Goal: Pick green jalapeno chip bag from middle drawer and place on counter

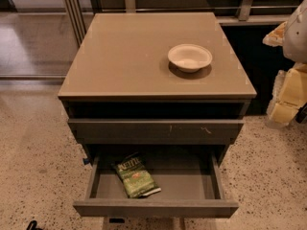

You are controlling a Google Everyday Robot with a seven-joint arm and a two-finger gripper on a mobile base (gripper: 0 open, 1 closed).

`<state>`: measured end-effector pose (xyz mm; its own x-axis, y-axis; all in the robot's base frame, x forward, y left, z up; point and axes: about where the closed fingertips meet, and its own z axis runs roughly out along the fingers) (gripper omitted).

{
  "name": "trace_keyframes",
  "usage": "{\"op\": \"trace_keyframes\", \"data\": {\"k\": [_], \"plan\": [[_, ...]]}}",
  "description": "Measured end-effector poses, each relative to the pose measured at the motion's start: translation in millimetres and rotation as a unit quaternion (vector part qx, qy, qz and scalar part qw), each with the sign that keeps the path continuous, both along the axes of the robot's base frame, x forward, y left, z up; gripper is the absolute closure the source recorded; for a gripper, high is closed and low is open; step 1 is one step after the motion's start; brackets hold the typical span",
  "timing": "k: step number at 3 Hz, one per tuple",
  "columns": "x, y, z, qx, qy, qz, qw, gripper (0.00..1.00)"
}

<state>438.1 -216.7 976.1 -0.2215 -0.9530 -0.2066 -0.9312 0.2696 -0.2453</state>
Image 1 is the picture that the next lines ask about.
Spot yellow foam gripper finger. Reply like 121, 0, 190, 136
268, 102, 298, 125

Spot green jalapeno chip bag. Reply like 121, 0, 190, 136
113, 153, 161, 198

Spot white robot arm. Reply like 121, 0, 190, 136
263, 0, 307, 128

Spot open grey middle drawer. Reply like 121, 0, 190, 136
74, 154, 239, 219

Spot grey drawer cabinet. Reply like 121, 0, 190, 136
57, 11, 258, 230

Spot white paper bowl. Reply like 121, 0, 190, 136
168, 44, 213, 73

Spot blue cabinet side knob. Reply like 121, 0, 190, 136
83, 158, 90, 165

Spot black object on floor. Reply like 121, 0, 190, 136
26, 220, 42, 230

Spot metal shelving frame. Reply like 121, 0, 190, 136
63, 0, 291, 47

